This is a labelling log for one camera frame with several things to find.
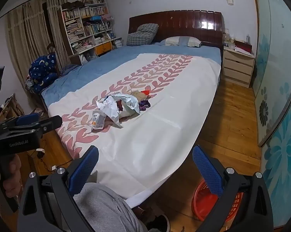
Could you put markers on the beige curtain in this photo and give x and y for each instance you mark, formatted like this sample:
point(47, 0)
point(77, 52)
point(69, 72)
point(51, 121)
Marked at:
point(31, 33)

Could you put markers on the orange plastic basket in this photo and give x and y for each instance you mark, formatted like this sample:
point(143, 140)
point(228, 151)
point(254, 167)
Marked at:
point(203, 203)

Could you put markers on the black shoe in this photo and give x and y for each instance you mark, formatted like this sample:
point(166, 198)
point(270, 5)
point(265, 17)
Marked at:
point(158, 223)

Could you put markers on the orange storage box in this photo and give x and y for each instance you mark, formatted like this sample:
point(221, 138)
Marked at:
point(104, 47)

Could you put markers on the person's grey trouser leg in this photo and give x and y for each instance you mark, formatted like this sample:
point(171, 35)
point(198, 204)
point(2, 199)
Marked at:
point(104, 210)

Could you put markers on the brown cardboard piece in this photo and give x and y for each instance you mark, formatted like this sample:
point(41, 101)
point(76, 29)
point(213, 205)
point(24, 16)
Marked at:
point(138, 95)

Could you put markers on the checked grey pillow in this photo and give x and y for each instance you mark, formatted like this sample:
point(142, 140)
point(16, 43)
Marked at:
point(141, 35)

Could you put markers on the white plastic bag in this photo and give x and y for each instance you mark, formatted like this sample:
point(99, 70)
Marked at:
point(111, 111)

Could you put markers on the glass jar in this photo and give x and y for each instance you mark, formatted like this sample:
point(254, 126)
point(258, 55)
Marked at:
point(226, 37)

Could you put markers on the blue star-print blanket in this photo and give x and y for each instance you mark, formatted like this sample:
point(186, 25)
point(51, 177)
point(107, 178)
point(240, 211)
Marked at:
point(42, 71)

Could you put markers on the light wooden nightstand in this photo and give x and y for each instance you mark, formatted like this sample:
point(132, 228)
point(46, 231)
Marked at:
point(237, 65)

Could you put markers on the purple wrapper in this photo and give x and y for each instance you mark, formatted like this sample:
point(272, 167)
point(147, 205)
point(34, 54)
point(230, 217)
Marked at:
point(144, 104)

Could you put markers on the white pillow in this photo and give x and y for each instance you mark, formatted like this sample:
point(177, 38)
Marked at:
point(181, 41)

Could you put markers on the person's left hand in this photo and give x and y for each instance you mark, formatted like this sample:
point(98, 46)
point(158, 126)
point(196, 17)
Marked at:
point(13, 174)

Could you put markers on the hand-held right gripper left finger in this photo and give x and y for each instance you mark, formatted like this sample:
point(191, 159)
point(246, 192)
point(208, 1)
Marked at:
point(86, 166)

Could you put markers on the small red wrapper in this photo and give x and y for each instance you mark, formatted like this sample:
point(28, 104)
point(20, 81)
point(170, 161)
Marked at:
point(146, 91)

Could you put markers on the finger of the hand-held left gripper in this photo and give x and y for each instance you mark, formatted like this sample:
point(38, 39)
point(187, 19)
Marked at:
point(27, 119)
point(51, 123)

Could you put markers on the white bookshelf with books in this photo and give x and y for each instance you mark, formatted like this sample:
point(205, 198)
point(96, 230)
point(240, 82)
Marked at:
point(87, 26)

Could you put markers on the blue bed sheet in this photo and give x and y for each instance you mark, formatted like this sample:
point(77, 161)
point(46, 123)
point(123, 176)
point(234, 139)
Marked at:
point(106, 62)

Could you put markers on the small white bottle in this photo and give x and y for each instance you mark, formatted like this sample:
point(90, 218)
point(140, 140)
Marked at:
point(248, 38)

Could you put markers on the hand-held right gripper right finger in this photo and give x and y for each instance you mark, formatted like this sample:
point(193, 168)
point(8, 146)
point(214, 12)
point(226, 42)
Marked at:
point(206, 166)

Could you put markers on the dark wooden headboard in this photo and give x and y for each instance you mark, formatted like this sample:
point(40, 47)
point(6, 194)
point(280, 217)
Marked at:
point(179, 24)

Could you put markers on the white leaf-print blanket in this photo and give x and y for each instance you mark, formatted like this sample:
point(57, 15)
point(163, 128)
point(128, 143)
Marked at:
point(160, 101)

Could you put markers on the wooden chair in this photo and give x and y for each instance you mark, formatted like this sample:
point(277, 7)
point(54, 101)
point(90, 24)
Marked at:
point(53, 53)

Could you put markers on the wooden side table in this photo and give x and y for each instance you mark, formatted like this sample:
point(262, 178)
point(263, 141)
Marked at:
point(11, 108)

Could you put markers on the red box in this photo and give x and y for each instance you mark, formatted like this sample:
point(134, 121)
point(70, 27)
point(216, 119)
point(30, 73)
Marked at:
point(244, 46)

